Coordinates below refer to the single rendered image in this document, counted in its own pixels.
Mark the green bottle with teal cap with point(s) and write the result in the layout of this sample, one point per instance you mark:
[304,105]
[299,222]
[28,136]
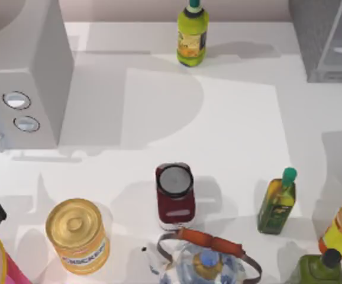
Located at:
[192,38]

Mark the square olive oil bottle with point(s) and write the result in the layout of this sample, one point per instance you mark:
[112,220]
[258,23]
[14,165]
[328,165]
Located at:
[277,204]

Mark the yellow and orange can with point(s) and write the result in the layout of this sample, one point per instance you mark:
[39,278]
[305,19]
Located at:
[79,236]

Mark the small microwave knob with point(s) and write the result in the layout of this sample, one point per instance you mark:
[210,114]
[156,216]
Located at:
[26,124]

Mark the large microwave knob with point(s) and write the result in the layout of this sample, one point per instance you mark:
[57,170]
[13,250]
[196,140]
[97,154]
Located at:
[16,100]

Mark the pale microwave oven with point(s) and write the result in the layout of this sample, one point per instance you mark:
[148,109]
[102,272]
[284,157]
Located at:
[26,59]

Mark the grey cabinet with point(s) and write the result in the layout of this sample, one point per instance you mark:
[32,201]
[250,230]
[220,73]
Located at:
[330,38]

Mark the yellow bottle with orange cap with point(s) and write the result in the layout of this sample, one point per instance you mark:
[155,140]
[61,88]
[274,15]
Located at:
[341,230]

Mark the dark green bottle black cap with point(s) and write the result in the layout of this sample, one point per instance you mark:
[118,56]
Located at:
[319,269]

